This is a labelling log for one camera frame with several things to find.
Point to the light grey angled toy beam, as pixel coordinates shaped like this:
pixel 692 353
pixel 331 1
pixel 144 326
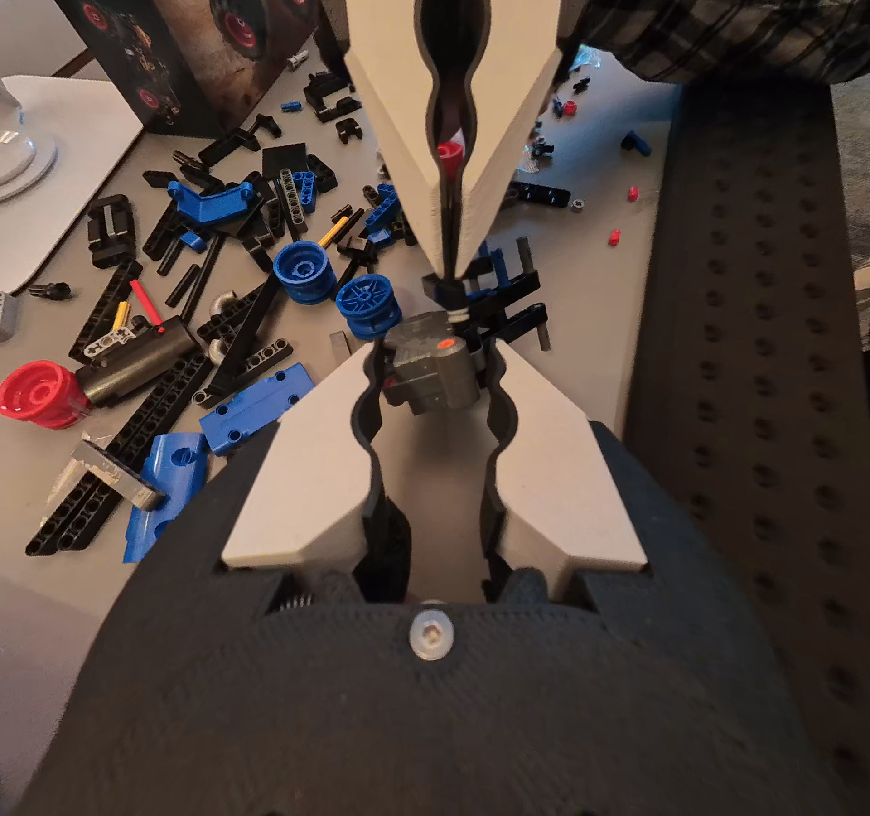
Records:
pixel 7 316

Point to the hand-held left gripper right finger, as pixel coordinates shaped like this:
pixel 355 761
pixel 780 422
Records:
pixel 571 490

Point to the toy brick motor assembly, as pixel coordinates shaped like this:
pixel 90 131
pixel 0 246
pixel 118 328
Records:
pixel 435 367

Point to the dark blue toy connector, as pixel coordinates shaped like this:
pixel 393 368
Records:
pixel 635 143

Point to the blue curved toy panel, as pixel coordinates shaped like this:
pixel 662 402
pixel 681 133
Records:
pixel 170 490

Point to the small black toy pin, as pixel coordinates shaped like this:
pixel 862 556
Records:
pixel 51 291

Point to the red toy axle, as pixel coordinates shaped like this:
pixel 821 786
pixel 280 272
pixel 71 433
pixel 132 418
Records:
pixel 146 303

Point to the black toy cylinder piece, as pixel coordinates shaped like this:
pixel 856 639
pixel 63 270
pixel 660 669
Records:
pixel 136 360

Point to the pile of black toy beams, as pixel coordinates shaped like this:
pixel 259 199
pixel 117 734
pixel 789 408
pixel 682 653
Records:
pixel 251 326

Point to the black dimpled mat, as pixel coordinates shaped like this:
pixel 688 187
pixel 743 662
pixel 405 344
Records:
pixel 747 354

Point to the grey flat toy bar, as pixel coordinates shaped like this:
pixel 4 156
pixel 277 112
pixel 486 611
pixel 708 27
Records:
pixel 340 344

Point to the light grey toy elbow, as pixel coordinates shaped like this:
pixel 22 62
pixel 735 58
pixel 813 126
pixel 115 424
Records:
pixel 217 350
pixel 221 303

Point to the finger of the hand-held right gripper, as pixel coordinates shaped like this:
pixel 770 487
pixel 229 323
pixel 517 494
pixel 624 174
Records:
pixel 380 14
pixel 523 27

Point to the toy set box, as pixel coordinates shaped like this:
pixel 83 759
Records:
pixel 177 34

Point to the black L-shaped toy beam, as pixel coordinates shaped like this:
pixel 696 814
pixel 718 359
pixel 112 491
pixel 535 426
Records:
pixel 262 357

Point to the small blue toy connector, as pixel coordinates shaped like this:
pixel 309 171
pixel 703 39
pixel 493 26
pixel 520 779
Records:
pixel 194 242

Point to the black toy frame piece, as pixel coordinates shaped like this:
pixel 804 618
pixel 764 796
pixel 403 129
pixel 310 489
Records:
pixel 112 231

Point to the blue toy wheel hub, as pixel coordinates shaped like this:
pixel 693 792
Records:
pixel 367 306
pixel 306 272

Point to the white book stand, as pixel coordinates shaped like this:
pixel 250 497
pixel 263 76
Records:
pixel 61 170

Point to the grey holed toy beam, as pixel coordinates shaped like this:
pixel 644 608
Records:
pixel 292 197

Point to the black flat toy panel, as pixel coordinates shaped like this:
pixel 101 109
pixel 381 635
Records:
pixel 284 162

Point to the grey desk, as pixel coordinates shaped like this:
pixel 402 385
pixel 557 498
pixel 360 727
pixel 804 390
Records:
pixel 598 299

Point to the yellow toy axle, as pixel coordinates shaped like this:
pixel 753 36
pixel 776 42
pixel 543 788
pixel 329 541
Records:
pixel 333 231
pixel 121 314

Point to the long black toy beam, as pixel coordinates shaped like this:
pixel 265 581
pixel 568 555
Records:
pixel 544 194
pixel 109 313

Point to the white toy connector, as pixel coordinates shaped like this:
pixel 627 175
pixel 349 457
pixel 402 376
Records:
pixel 112 340

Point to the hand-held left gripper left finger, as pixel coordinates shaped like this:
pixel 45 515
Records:
pixel 299 490

